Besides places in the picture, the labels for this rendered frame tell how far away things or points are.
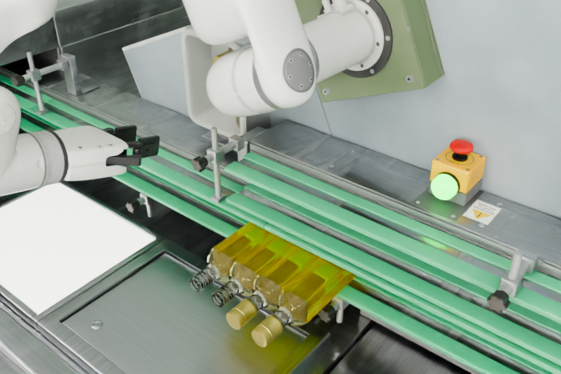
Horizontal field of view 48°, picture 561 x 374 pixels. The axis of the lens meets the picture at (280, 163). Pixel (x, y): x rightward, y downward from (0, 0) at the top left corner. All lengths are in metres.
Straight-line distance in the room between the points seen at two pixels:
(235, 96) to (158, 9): 1.35
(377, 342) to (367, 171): 0.34
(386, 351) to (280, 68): 0.67
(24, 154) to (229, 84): 0.28
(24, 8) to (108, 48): 1.27
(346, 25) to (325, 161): 0.30
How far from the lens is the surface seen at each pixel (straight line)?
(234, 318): 1.09
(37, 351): 1.31
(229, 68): 0.87
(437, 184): 1.09
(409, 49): 1.05
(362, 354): 1.27
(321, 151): 1.24
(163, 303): 1.33
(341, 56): 1.01
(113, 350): 1.26
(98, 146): 0.91
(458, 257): 1.04
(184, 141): 1.49
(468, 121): 1.13
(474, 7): 1.07
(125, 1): 2.10
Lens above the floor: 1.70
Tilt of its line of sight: 41 degrees down
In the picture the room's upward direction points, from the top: 123 degrees counter-clockwise
